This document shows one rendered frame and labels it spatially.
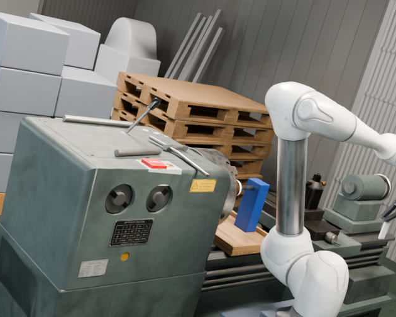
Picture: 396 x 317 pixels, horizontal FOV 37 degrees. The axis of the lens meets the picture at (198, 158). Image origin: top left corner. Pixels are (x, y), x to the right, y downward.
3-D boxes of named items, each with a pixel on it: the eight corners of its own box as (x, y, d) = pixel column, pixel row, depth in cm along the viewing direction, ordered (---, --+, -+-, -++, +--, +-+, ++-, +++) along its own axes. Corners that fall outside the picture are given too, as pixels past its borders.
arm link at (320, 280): (310, 326, 198) (332, 268, 193) (279, 297, 213) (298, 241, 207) (345, 324, 207) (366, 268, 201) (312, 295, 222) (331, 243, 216)
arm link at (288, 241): (285, 298, 215) (252, 268, 233) (320, 284, 222) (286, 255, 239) (291, 95, 183) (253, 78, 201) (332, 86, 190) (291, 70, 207)
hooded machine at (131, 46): (147, 126, 800) (172, 31, 767) (110, 122, 760) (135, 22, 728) (119, 110, 850) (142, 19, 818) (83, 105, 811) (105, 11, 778)
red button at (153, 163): (151, 171, 180) (152, 165, 180) (139, 163, 184) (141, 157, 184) (166, 171, 184) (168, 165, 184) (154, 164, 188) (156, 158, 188)
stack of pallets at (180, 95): (194, 170, 658) (219, 85, 633) (256, 206, 595) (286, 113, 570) (90, 170, 559) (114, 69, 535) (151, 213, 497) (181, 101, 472)
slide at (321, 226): (313, 241, 259) (316, 232, 258) (246, 200, 289) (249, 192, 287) (337, 238, 271) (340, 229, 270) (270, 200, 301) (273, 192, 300)
